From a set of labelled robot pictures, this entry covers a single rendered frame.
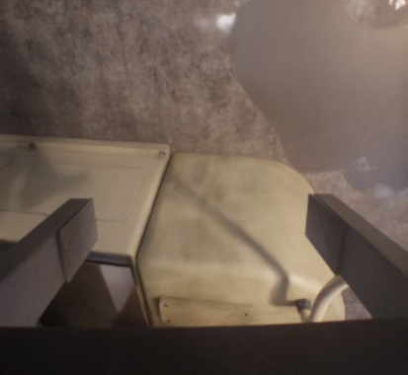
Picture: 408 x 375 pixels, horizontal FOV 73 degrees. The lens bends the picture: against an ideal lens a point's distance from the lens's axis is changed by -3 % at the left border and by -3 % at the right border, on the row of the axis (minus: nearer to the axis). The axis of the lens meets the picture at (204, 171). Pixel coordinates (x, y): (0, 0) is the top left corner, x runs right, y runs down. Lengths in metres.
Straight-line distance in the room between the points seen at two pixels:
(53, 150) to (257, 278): 1.09
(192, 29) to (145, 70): 0.24
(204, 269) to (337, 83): 0.83
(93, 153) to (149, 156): 0.27
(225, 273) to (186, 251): 0.14
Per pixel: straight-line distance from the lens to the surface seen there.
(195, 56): 1.13
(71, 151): 1.47
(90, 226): 0.17
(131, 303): 1.16
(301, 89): 1.19
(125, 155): 1.36
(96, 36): 1.22
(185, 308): 1.09
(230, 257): 0.93
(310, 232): 0.17
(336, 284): 0.76
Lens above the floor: 1.07
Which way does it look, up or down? 51 degrees down
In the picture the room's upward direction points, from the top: 170 degrees counter-clockwise
